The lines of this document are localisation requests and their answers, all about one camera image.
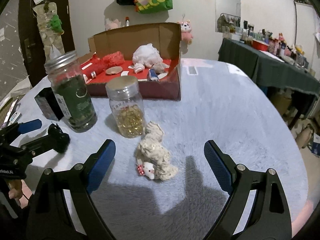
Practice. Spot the pink fox wall plush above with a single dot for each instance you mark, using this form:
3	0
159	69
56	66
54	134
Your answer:
186	35

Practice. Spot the fluffy white table cover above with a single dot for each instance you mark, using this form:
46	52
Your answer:
218	103

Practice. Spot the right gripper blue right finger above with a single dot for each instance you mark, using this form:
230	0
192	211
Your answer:
269	217

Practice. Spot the dark wooden door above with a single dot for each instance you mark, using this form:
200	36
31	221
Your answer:
39	43

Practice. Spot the blue wrapped packet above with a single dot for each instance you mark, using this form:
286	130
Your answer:
152	76

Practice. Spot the red bowl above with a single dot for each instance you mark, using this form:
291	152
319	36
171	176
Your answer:
259	45

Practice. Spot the white refrigerator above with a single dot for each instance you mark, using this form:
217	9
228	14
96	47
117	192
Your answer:
305	29

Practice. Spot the green cloth side table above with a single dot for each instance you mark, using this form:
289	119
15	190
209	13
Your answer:
266	71

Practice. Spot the glass jar gold capsules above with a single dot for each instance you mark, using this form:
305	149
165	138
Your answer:
126	105

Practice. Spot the white mesh bath pouf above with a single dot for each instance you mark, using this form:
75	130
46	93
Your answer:
146	55

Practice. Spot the red knitted hat plush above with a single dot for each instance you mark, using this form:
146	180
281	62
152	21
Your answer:
93	67

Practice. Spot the tea leaf glass jar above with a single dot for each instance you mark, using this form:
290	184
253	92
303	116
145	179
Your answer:
70	90

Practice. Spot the black beauty cream box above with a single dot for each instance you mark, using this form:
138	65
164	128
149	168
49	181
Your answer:
48	105

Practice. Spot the cream knitted plush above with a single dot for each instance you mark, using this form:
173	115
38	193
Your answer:
152	158

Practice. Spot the left hand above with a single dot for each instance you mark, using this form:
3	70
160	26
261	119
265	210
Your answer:
15	190

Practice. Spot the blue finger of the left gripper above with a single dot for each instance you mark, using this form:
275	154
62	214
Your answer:
28	126
32	149

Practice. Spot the red cardboard box tray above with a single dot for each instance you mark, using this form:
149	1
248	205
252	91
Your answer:
165	37

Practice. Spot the wall mirror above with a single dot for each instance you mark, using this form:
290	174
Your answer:
226	10

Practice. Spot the pale pink wall plush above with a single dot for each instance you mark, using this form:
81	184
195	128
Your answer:
112	24

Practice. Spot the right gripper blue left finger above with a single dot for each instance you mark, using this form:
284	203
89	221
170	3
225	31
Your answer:
49	217

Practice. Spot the green dinosaur plush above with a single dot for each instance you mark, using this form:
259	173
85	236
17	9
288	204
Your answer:
56	24

